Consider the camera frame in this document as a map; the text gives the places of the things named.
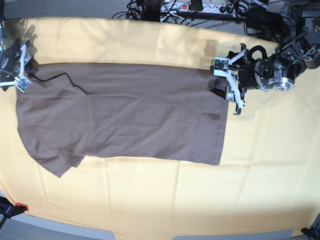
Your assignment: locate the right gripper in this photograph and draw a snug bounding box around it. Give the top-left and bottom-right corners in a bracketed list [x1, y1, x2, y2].
[0, 47, 20, 80]

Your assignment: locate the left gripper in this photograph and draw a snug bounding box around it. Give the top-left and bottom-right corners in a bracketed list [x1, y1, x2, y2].
[238, 61, 262, 90]

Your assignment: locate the brown T-shirt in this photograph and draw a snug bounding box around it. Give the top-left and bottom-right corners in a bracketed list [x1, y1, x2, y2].
[16, 63, 228, 177]

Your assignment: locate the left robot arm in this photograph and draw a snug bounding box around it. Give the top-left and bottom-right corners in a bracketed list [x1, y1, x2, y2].
[238, 16, 320, 91]

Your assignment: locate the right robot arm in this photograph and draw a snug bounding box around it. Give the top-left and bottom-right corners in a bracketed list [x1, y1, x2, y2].
[0, 20, 20, 82]

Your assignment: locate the black power adapter box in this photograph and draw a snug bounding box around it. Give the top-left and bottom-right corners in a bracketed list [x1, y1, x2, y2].
[246, 8, 283, 29]

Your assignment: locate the white power strip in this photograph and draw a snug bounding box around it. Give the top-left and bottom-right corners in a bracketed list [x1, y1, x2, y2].
[160, 0, 245, 19]

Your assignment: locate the yellow table cloth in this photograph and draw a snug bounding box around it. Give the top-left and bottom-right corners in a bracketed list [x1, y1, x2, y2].
[0, 17, 320, 240]

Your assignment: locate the red black clamp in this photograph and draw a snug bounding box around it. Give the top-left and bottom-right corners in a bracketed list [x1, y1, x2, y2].
[0, 196, 29, 219]

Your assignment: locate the black corner clamp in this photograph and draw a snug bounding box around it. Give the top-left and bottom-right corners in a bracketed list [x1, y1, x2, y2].
[301, 226, 320, 240]

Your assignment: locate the black cable bundle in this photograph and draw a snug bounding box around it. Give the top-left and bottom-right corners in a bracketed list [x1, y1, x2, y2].
[111, 0, 201, 26]

